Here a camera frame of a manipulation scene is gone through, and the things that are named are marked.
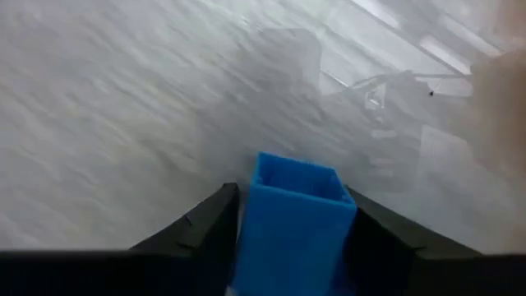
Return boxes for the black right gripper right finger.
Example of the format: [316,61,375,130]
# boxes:
[340,186,526,296]

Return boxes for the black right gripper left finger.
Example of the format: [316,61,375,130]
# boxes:
[0,183,241,296]

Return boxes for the blue toy block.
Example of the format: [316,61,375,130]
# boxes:
[229,150,358,296]

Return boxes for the clear plastic bin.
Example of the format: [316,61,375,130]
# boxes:
[316,0,526,186]

